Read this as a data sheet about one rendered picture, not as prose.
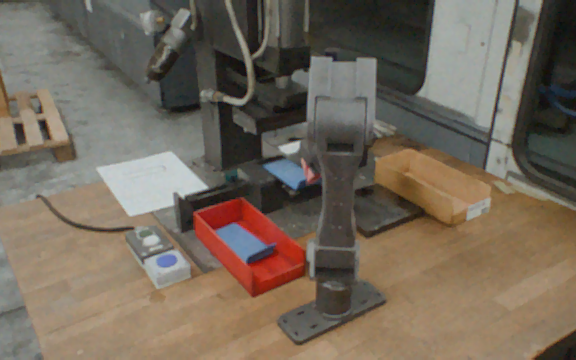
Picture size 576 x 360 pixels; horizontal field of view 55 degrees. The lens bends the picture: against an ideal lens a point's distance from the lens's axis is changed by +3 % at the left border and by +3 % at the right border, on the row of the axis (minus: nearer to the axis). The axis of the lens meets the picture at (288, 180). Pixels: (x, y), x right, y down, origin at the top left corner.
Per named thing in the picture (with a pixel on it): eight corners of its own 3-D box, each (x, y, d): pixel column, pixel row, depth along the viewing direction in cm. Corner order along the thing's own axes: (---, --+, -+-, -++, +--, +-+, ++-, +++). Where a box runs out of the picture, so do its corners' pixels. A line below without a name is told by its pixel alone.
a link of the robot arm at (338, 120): (317, 247, 97) (318, 89, 76) (354, 249, 96) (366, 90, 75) (314, 274, 92) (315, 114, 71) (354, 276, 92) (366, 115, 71)
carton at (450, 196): (449, 230, 121) (454, 200, 117) (373, 186, 139) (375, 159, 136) (488, 214, 127) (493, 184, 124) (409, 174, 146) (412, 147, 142)
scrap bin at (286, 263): (252, 298, 99) (251, 271, 97) (195, 236, 118) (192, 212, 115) (306, 275, 105) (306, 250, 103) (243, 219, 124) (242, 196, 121)
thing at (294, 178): (299, 192, 117) (300, 180, 116) (262, 166, 128) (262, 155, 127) (325, 184, 121) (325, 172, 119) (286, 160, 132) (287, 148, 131)
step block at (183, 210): (181, 233, 119) (177, 197, 115) (176, 227, 121) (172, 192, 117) (208, 224, 122) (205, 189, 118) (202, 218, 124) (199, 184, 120)
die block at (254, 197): (260, 216, 125) (259, 188, 122) (239, 198, 132) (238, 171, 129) (329, 193, 135) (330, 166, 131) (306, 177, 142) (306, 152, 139)
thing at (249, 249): (249, 268, 107) (249, 256, 105) (207, 235, 117) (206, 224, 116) (277, 254, 111) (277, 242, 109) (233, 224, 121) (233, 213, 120)
